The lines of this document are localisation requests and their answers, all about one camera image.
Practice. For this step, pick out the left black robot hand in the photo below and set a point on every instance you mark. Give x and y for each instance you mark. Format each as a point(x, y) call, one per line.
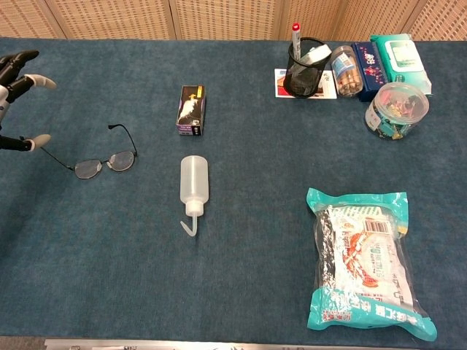
point(14, 87)

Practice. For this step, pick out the small black printed box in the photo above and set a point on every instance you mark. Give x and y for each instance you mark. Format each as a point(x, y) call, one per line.
point(191, 109)

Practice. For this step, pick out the translucent plastic squeeze bottle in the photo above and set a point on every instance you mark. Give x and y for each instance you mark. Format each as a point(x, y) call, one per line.
point(194, 178)

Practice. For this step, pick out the woven rattan folding screen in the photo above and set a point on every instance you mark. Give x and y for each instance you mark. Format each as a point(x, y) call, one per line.
point(226, 18)

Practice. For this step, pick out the blue felt table cloth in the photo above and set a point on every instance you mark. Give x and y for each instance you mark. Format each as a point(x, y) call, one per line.
point(255, 164)

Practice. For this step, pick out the white picture card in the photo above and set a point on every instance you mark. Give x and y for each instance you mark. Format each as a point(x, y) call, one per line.
point(278, 87)

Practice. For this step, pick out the grey marker with red cap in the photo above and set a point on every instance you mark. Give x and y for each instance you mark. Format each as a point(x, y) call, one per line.
point(296, 34)

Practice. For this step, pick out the black mesh pen holder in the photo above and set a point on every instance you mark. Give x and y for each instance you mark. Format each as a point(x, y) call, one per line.
point(303, 82)

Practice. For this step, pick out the white eraser block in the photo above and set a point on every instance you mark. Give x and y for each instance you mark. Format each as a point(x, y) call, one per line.
point(317, 54)

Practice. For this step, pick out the clear jar of brown sticks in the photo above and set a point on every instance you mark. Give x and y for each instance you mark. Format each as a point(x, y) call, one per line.
point(346, 73)

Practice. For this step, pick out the dark blue printed box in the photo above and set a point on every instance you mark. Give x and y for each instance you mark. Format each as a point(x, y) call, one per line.
point(370, 69)

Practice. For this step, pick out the clear round jar of clips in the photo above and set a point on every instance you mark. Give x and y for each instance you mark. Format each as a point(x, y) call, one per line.
point(397, 105)

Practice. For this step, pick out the green wet wipes pack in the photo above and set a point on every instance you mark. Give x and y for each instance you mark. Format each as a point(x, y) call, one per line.
point(405, 58)

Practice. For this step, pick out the teal noodle package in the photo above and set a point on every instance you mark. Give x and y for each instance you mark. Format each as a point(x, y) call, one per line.
point(365, 262)

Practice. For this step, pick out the silver metal rail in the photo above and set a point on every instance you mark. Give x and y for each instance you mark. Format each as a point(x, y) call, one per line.
point(219, 345)

